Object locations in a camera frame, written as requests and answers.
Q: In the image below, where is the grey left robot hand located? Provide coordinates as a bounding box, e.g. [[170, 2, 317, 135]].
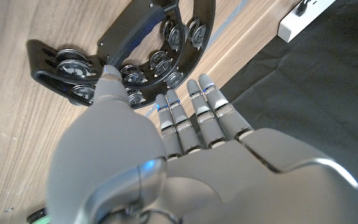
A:
[[46, 64, 358, 224]]

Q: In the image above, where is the black half-moon tambourine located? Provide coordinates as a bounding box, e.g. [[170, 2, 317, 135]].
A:
[[25, 0, 216, 110]]

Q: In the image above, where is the green button with black base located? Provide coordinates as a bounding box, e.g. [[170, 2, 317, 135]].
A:
[[25, 207, 52, 224]]

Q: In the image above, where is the dark grey fabric mat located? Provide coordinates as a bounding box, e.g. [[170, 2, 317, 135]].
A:
[[221, 0, 358, 203]]

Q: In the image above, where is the white power strip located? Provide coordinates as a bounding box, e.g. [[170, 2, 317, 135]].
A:
[[277, 0, 337, 44]]

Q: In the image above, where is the black power strip plug cable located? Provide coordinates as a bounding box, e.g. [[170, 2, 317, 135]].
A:
[[295, 0, 313, 17]]

